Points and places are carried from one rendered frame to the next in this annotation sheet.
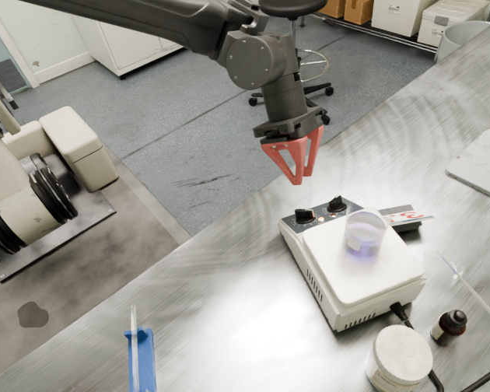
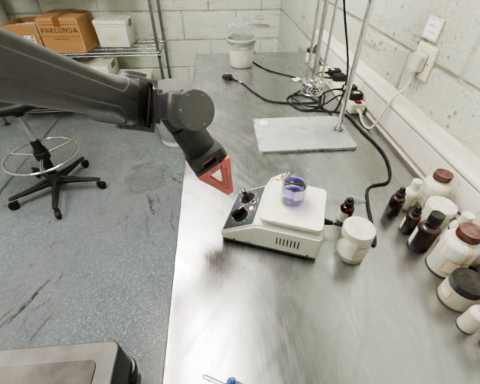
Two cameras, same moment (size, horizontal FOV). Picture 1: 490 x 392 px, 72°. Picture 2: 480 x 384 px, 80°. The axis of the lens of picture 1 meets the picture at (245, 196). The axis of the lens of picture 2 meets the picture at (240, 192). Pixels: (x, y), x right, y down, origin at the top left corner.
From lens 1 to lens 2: 0.30 m
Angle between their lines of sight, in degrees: 43
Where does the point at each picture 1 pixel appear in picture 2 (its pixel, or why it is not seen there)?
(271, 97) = (192, 138)
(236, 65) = (187, 115)
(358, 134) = not seen: hidden behind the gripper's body
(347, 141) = not seen: hidden behind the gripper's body
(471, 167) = (269, 144)
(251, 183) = (80, 270)
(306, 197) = (213, 210)
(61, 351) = not seen: outside the picture
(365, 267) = (307, 208)
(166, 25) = (115, 101)
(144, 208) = (2, 371)
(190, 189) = (12, 324)
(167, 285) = (198, 342)
